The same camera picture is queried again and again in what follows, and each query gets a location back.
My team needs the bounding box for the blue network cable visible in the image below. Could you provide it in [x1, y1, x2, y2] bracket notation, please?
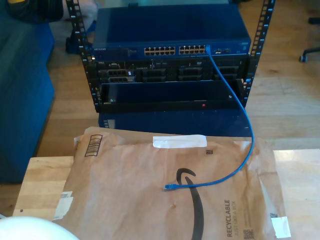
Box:
[162, 44, 255, 193]

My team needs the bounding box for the black rack server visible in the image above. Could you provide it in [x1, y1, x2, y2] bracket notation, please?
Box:
[96, 56, 251, 83]

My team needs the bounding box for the brown paper mailer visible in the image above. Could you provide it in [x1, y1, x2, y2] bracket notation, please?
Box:
[47, 126, 292, 240]

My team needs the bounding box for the blue sofa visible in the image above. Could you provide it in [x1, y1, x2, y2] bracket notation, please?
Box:
[0, 0, 56, 185]

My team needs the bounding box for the black office chair base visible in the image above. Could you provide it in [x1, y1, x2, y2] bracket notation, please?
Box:
[299, 16, 320, 63]

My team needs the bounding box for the person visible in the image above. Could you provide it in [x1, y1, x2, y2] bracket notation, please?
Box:
[6, 0, 99, 54]

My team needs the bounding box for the black rack frame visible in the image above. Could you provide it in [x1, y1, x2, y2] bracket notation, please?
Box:
[66, 0, 277, 113]

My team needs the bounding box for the blue network switch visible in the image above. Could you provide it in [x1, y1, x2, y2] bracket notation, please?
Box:
[91, 6, 252, 60]

